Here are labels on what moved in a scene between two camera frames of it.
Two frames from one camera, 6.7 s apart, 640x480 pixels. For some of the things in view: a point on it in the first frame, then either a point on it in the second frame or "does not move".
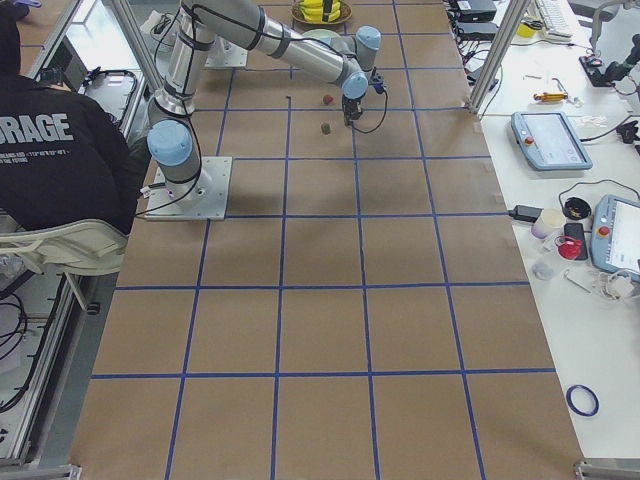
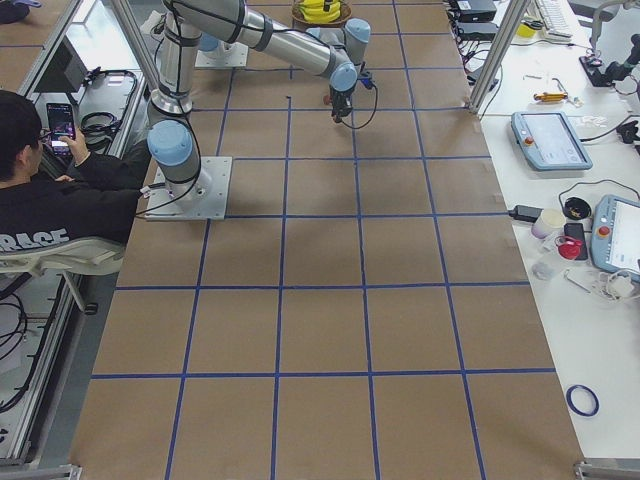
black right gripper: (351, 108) to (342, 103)
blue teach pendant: (548, 142) does not move
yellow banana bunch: (312, 10) does not move
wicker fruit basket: (345, 13) does not move
